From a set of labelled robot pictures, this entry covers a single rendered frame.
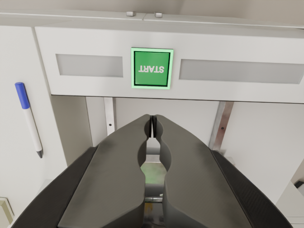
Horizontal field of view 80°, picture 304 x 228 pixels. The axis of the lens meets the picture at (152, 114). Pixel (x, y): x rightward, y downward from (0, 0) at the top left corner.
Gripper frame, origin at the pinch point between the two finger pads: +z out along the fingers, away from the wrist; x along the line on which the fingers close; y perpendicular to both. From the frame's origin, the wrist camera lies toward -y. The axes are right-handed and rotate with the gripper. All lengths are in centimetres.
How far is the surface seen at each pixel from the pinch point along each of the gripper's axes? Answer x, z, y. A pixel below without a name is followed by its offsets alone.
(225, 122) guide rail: 18.3, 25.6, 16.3
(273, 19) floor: 73, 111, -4
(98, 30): -6.8, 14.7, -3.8
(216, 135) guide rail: 17.0, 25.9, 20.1
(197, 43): 6.0, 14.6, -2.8
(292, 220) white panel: 54, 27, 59
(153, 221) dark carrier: 3, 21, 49
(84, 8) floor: -38, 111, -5
